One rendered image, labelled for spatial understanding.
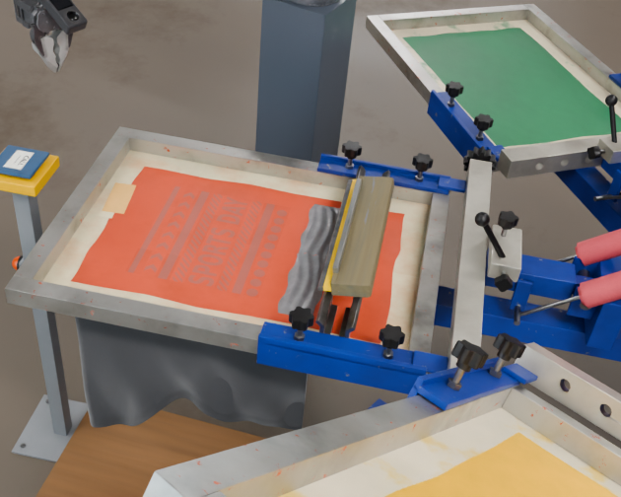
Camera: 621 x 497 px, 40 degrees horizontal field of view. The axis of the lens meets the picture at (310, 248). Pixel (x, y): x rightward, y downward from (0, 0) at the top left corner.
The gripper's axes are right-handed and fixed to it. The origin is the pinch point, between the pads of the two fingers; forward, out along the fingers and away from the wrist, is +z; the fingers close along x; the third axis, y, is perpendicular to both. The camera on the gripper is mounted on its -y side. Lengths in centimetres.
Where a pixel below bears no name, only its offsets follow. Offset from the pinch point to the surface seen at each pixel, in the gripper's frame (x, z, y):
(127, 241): 5.5, 26.7, -26.8
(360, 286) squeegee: -11, 17, -75
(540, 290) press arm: -41, 23, -96
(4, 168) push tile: 11.0, 24.6, 9.3
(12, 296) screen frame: 32.3, 24.7, -27.4
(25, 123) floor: -77, 120, 162
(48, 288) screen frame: 27.1, 23.1, -31.7
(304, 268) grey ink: -15, 27, -57
